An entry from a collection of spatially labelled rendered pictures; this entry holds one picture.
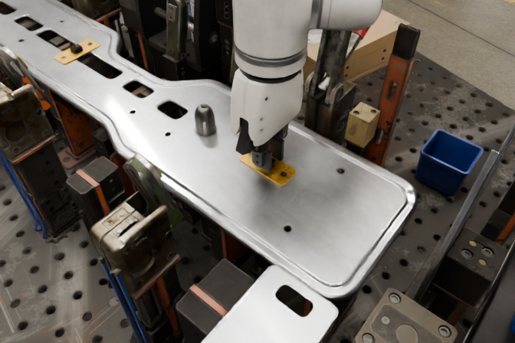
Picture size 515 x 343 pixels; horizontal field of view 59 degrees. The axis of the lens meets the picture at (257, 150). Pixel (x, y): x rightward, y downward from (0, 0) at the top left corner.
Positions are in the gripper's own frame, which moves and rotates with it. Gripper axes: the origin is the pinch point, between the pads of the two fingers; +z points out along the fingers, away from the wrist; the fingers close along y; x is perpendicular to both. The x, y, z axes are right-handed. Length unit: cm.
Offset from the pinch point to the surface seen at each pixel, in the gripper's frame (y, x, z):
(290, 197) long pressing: 2.6, 6.0, 3.1
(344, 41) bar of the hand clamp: -14.7, 1.8, -11.6
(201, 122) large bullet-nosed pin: 1.4, -11.9, 0.2
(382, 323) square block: 13.5, 25.0, -2.9
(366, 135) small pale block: -10.9, 9.5, -0.9
